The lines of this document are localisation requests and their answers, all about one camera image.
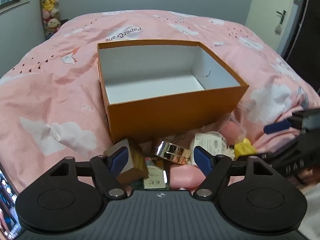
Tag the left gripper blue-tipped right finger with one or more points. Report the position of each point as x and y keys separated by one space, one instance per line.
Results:
x=215 y=168

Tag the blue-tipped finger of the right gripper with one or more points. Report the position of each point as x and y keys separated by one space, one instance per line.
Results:
x=291 y=122

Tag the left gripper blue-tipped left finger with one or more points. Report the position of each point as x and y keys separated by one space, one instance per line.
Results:
x=105 y=171

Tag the white pouch with label card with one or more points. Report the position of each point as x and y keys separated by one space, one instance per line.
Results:
x=212 y=142

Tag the gold square box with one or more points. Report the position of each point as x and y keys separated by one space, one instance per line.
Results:
x=135 y=167

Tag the green glass bottle with label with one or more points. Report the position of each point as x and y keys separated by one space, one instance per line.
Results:
x=157 y=176

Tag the orange cardboard box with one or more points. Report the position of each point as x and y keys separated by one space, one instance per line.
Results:
x=156 y=88

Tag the pink plastic bottle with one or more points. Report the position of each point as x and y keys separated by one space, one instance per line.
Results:
x=185 y=176

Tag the pink cloud-print bedspread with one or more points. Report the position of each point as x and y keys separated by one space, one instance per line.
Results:
x=51 y=101

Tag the plush toy hanging column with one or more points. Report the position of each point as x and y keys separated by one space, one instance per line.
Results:
x=51 y=19

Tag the white door with handle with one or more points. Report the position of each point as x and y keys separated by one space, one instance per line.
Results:
x=272 y=21

